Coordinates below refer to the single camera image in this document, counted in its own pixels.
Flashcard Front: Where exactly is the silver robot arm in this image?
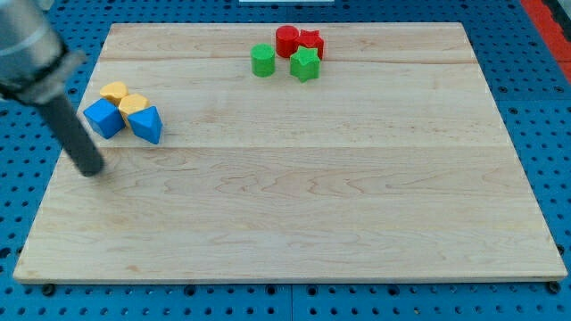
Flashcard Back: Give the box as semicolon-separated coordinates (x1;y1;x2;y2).
1;0;86;105

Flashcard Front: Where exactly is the green star block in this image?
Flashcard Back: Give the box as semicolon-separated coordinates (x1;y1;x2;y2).
290;45;320;83

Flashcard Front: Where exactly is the red star block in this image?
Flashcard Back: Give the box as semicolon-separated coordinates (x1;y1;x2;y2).
294;29;325;60

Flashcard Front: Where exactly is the light wooden board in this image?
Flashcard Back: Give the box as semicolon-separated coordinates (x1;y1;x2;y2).
13;22;567;284

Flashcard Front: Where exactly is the green cylinder block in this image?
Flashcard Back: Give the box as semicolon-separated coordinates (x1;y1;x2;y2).
251;43;275;78

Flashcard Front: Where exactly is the red cylinder block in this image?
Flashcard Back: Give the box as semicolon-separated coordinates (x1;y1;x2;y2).
275;25;299;58

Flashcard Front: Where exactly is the blue triangle block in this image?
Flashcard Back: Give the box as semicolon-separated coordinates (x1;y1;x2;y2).
128;106;162;144

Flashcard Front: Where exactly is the yellow hexagon block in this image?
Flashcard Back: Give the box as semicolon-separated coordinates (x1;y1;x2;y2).
118;94;150;128

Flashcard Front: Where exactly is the yellow heart block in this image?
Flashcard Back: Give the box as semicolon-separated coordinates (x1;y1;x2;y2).
99;81;128;106

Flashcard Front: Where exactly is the blue cube block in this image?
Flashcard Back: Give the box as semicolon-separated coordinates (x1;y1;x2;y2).
83;98;126;139

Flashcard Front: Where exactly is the black cylindrical pointer rod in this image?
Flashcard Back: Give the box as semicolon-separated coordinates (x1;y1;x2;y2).
37;95;104;177

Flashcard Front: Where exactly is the red strip at corner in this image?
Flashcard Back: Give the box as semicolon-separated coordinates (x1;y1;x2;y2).
520;0;570;81

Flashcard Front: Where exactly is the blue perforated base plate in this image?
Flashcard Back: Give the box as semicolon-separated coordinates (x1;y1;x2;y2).
1;0;570;320

